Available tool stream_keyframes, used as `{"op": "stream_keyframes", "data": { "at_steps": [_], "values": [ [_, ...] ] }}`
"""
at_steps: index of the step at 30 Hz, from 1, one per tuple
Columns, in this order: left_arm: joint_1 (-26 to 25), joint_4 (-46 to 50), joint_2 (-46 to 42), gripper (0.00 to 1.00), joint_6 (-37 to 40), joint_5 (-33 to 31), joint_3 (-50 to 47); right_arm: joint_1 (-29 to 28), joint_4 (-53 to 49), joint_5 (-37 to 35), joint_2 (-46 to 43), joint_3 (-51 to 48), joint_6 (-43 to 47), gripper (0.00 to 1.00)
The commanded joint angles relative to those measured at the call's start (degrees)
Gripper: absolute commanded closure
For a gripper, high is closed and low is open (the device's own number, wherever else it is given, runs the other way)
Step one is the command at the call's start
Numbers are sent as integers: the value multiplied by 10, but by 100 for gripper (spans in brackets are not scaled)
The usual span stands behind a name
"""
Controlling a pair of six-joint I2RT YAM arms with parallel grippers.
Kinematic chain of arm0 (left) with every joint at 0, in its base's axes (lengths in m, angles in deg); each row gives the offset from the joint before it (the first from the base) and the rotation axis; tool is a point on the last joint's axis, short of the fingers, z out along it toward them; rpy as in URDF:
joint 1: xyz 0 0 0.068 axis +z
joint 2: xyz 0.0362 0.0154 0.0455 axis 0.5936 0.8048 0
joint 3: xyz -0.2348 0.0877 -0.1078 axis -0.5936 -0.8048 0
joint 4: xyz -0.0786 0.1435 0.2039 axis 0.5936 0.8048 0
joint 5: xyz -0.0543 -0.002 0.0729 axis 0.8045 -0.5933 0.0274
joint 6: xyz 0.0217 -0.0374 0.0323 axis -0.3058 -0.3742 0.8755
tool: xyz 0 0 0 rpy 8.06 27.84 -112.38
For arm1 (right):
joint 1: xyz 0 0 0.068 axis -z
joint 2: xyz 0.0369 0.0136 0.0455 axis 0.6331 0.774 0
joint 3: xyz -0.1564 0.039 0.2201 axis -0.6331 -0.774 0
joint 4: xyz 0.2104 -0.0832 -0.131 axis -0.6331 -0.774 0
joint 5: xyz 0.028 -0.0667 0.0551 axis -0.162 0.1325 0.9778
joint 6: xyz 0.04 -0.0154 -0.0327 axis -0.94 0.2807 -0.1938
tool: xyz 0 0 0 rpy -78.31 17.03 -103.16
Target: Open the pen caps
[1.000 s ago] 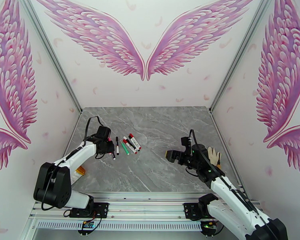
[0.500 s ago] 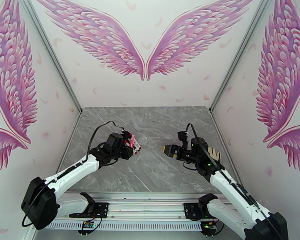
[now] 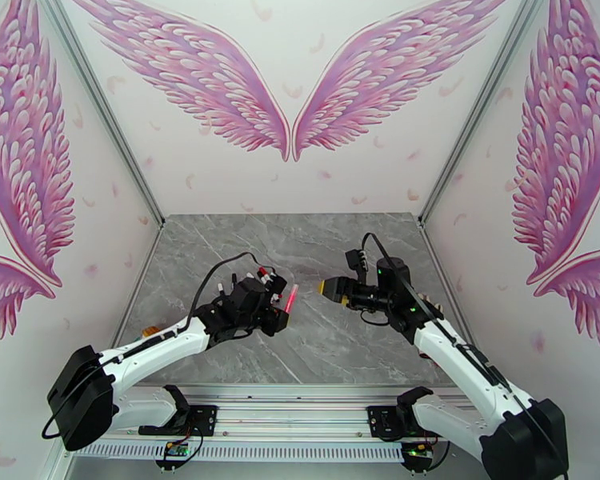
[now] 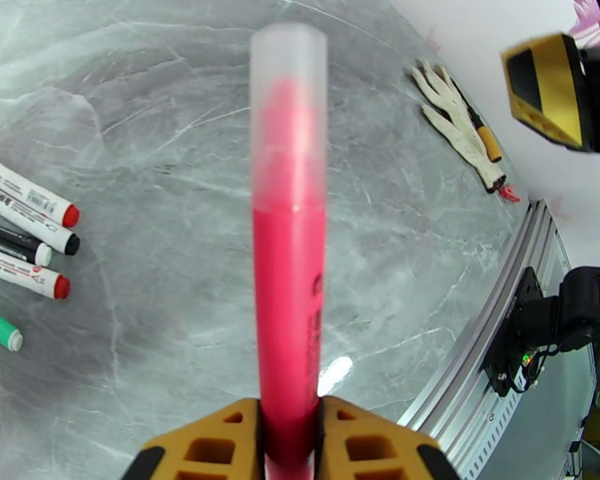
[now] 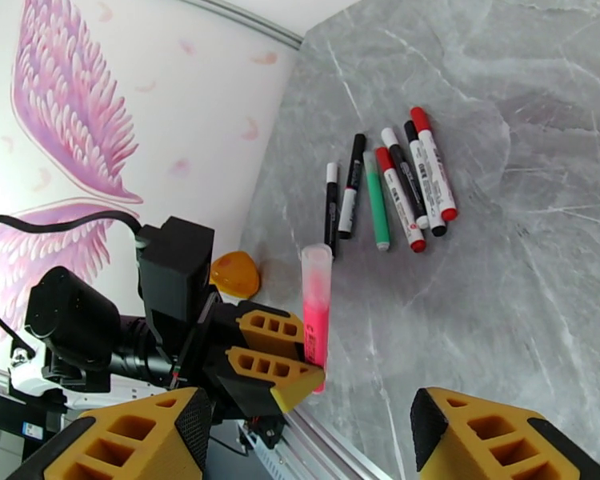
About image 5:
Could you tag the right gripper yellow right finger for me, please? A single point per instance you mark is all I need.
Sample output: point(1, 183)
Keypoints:
point(430, 433)

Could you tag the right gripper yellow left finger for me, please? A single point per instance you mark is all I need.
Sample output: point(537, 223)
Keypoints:
point(190, 433)

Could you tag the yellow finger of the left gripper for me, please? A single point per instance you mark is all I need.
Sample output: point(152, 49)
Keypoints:
point(295, 388)
point(275, 338)

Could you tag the pink highlighter pen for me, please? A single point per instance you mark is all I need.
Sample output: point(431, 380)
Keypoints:
point(316, 313)

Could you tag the thin black marker pen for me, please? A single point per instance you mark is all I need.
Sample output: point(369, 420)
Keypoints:
point(332, 213)

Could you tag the slim white black marker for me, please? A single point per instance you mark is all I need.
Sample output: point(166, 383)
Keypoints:
point(350, 203)

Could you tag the green highlighter pen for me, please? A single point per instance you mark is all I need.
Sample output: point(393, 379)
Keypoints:
point(377, 203)

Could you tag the slim white red marker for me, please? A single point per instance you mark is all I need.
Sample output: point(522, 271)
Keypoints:
point(401, 203)

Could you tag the black body marker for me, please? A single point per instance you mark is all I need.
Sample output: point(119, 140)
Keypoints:
point(407, 183)

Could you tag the thick white black marker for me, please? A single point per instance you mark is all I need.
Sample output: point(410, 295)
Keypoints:
point(428, 193)

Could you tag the thick white red marker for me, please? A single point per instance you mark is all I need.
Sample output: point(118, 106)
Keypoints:
point(436, 168)

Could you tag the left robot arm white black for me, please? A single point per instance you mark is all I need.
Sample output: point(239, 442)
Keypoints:
point(35, 388)

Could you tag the orange lid white container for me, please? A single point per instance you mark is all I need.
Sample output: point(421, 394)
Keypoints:
point(235, 273)

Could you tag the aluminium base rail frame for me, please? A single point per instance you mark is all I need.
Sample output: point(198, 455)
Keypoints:
point(330, 453)

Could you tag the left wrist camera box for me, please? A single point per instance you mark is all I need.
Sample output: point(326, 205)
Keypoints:
point(175, 273)

